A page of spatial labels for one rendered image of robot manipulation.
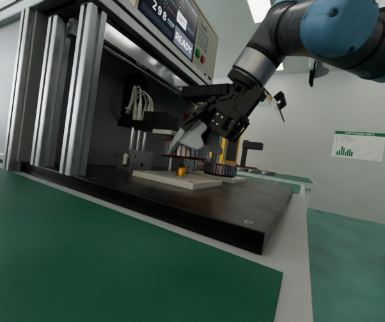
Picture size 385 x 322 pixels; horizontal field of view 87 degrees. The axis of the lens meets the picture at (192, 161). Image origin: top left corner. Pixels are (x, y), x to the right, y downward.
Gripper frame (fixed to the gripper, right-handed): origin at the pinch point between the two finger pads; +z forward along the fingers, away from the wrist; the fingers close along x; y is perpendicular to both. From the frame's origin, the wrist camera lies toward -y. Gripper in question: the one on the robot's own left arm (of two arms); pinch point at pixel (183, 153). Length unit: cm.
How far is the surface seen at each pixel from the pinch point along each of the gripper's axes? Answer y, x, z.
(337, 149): 41, 532, -99
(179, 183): 6.7, -7.4, 2.6
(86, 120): -9.2, -18.5, 1.7
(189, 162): -9.1, 24.6, 8.3
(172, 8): -30.5, 4.2, -27.3
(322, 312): 81, 113, 49
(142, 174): -1.2, -7.4, 7.1
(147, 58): -18.0, -5.9, -12.6
